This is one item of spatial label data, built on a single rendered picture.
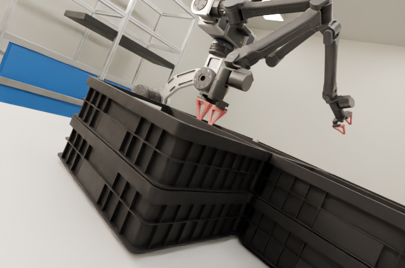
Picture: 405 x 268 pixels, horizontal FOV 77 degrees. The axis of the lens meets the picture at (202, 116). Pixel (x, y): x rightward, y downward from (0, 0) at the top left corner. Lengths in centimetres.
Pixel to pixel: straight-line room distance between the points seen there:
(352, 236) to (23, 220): 56
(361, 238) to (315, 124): 358
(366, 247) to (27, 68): 235
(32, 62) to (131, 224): 209
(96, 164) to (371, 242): 55
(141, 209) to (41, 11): 302
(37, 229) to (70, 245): 6
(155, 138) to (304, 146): 373
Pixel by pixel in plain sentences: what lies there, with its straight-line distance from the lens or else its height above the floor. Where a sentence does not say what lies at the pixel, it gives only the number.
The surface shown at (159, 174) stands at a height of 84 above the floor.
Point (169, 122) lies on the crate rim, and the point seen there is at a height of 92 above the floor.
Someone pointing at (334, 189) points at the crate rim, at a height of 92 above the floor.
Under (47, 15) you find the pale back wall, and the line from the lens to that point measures 335.
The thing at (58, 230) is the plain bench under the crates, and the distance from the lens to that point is 49.
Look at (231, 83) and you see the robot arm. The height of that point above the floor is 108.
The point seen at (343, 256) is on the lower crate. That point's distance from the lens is 59.
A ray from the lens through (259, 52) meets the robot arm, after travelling 94.
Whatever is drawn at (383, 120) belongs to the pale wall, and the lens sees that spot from 404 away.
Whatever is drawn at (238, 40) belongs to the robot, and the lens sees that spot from 155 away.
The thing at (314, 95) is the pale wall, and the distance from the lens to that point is 424.
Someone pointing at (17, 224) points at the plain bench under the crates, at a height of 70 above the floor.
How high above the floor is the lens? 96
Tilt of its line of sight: 1 degrees down
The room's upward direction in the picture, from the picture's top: 23 degrees clockwise
